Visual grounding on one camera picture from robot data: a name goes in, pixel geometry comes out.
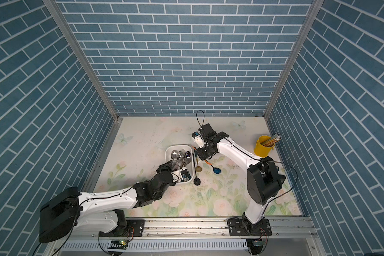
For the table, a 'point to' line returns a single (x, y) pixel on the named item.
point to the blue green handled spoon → (215, 170)
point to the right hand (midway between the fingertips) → (202, 154)
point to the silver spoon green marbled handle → (174, 155)
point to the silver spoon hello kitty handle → (188, 158)
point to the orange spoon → (194, 148)
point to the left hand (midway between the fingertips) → (175, 165)
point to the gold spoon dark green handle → (182, 157)
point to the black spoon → (196, 180)
